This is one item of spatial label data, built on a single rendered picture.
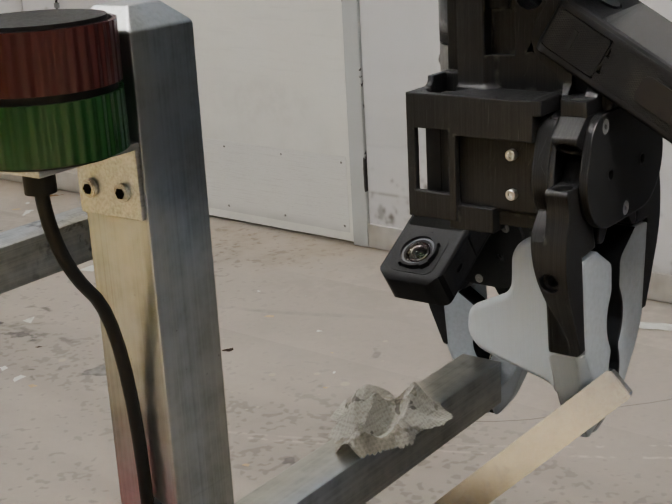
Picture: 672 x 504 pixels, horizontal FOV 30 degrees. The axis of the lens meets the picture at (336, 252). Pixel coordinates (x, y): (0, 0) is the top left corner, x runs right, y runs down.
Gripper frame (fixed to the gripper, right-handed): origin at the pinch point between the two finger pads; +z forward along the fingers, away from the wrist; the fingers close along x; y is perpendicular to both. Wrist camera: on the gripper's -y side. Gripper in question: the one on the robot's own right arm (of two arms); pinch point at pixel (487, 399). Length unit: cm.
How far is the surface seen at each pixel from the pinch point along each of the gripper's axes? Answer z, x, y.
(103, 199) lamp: -23.7, -3.7, -36.2
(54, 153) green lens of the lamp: -26.8, -6.4, -40.7
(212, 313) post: -18.1, -5.8, -32.8
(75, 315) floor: 83, 219, 151
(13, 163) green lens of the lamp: -26.5, -5.3, -41.6
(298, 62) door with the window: 26, 206, 243
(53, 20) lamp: -31, -6, -39
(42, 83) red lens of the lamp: -29, -6, -41
